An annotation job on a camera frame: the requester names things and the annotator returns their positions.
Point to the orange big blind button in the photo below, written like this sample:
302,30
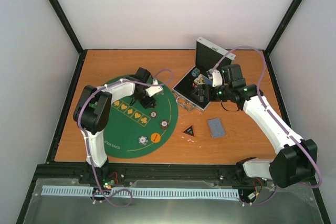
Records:
155,137

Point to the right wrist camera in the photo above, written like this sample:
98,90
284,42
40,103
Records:
216,76

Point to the boxed playing card deck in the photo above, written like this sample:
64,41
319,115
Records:
201,79

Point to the aluminium poker case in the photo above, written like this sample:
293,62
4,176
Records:
207,55

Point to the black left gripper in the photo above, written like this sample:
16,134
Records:
146,104

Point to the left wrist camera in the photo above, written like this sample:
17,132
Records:
154,88

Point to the round green poker mat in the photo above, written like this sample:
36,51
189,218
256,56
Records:
128,122

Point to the light blue cable duct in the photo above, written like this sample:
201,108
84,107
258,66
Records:
146,193

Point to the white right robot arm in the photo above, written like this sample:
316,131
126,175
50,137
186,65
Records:
295,159

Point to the blue card deck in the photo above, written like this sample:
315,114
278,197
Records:
216,128

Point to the black aluminium frame rail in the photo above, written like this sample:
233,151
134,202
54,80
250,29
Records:
225,175

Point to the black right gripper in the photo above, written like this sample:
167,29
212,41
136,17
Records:
208,93

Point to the black triangular button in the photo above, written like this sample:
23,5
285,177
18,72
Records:
190,131

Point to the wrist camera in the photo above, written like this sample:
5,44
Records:
216,76
154,88

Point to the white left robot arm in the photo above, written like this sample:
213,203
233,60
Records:
93,109

